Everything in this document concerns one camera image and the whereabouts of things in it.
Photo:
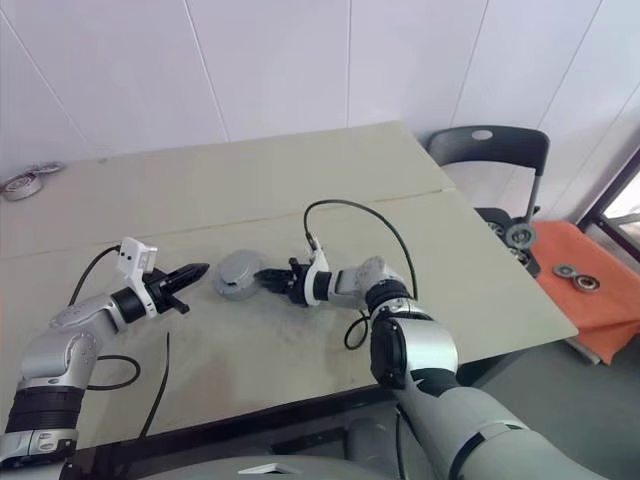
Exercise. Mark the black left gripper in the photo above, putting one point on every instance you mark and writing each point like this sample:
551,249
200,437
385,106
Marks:
160,292

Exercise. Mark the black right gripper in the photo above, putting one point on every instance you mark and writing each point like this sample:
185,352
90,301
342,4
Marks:
299,285

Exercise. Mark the silver gear disc part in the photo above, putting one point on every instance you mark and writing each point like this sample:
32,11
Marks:
237,265

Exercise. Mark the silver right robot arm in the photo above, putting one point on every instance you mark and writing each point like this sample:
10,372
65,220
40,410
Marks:
425,350

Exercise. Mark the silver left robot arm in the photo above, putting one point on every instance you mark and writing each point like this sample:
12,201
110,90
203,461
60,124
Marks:
65,340

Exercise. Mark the grey wheel part on chair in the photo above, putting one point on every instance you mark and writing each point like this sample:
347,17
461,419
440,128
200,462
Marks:
520,236

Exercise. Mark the black folding chair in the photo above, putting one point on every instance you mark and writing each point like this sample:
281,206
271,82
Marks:
515,147

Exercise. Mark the orange cloth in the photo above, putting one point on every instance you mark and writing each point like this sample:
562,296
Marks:
607,310

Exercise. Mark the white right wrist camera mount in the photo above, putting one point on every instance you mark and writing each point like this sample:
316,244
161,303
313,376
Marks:
318,272

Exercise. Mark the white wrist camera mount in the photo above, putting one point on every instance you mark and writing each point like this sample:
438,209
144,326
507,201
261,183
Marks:
131,255
318,272

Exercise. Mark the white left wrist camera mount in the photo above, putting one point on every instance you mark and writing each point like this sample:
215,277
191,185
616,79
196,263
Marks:
131,255

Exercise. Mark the black table frame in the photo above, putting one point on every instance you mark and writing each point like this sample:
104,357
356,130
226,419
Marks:
225,427

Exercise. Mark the dark door frame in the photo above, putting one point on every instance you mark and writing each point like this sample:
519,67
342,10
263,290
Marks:
612,200

